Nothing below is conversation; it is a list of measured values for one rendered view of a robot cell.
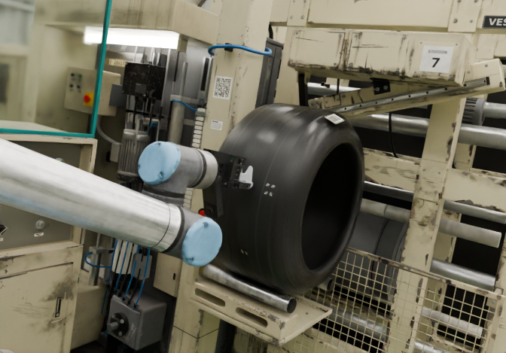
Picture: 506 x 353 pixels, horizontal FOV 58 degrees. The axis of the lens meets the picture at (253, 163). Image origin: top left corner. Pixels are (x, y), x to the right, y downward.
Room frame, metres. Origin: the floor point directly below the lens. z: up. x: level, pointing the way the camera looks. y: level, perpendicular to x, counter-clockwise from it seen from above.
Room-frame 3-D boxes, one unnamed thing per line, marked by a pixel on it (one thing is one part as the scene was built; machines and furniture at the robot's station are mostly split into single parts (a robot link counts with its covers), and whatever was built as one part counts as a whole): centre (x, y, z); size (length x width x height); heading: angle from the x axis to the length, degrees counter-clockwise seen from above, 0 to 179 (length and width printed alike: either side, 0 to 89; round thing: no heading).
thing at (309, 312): (1.51, -0.11, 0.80); 0.37 x 0.36 x 0.02; 147
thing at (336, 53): (1.69, -0.38, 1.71); 0.61 x 0.25 x 0.15; 57
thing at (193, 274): (1.61, 0.03, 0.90); 0.40 x 0.03 x 0.10; 147
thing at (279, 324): (1.40, -0.04, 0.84); 0.36 x 0.09 x 0.06; 57
